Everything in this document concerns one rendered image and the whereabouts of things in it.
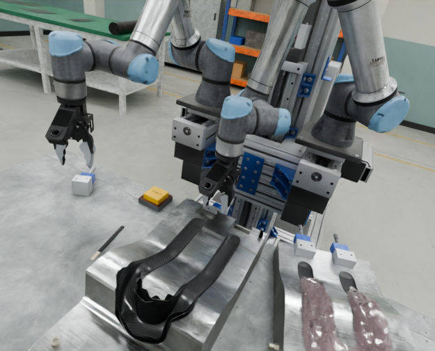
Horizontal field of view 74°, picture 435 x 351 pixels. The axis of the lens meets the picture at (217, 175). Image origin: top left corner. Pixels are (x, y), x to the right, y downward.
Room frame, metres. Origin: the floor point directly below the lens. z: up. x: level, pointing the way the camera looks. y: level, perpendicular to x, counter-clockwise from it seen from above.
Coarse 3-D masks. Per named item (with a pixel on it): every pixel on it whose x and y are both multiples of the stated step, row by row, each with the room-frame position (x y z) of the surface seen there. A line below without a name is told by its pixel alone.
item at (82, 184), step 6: (84, 174) 0.79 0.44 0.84; (90, 174) 0.80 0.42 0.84; (72, 180) 0.73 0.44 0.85; (78, 180) 0.73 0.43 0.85; (84, 180) 0.74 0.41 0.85; (90, 180) 0.76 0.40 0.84; (72, 186) 0.73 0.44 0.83; (78, 186) 0.73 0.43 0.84; (84, 186) 0.73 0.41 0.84; (90, 186) 0.75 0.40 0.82; (78, 192) 0.73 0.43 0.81; (84, 192) 0.73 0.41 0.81; (90, 192) 0.75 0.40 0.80
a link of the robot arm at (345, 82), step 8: (336, 80) 1.03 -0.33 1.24; (344, 80) 0.99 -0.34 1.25; (352, 80) 0.98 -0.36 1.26; (336, 88) 1.01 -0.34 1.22; (344, 88) 0.98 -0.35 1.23; (352, 88) 0.96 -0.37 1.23; (336, 96) 1.00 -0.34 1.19; (344, 96) 0.96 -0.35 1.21; (328, 104) 1.02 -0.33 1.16; (336, 104) 0.99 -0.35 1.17; (344, 104) 0.95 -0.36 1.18; (336, 112) 0.98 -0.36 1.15; (344, 112) 0.97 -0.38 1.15
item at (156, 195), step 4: (152, 188) 0.79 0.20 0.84; (156, 188) 0.79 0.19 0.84; (160, 188) 0.80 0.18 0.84; (148, 192) 0.76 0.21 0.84; (152, 192) 0.77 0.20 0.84; (156, 192) 0.77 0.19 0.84; (160, 192) 0.77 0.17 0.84; (164, 192) 0.78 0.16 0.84; (168, 192) 0.78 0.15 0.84; (144, 196) 0.75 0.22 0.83; (148, 196) 0.74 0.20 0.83; (152, 196) 0.74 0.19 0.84; (156, 196) 0.75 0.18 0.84; (160, 196) 0.75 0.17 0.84; (164, 196) 0.76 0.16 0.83; (148, 200) 0.74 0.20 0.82; (152, 200) 0.74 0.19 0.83; (156, 200) 0.73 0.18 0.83; (160, 200) 0.74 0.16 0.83
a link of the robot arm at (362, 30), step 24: (336, 0) 0.78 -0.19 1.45; (360, 0) 0.76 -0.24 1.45; (360, 24) 0.79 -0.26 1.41; (360, 48) 0.81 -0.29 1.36; (384, 48) 0.83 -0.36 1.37; (360, 72) 0.83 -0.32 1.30; (384, 72) 0.83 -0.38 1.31; (360, 96) 0.86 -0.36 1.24; (384, 96) 0.83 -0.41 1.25; (360, 120) 0.89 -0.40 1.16; (384, 120) 0.83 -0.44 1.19
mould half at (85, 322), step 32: (160, 224) 0.57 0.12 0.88; (224, 224) 0.61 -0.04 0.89; (128, 256) 0.41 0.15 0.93; (192, 256) 0.49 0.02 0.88; (256, 256) 0.54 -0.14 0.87; (96, 288) 0.34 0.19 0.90; (160, 288) 0.35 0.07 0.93; (224, 288) 0.41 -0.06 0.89; (64, 320) 0.30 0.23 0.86; (96, 320) 0.31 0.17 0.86; (192, 320) 0.30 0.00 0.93; (224, 320) 0.37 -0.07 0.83
